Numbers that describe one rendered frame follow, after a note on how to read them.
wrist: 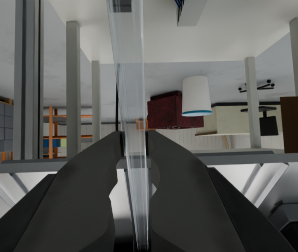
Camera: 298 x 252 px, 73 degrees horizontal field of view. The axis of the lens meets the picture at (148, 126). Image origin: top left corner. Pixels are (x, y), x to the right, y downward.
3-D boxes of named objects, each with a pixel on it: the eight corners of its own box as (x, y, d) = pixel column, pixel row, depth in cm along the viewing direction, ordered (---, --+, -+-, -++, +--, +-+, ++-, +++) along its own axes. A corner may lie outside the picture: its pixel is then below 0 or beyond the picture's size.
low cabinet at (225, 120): (255, 111, 728) (257, 134, 721) (193, 112, 709) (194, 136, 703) (295, 101, 550) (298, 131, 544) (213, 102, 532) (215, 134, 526)
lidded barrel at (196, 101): (214, 74, 300) (216, 111, 296) (204, 83, 346) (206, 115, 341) (183, 75, 298) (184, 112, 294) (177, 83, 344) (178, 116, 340)
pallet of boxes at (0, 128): (-51, 93, 352) (-53, 154, 344) (-8, 92, 358) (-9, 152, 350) (-8, 104, 459) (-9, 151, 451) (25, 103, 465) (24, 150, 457)
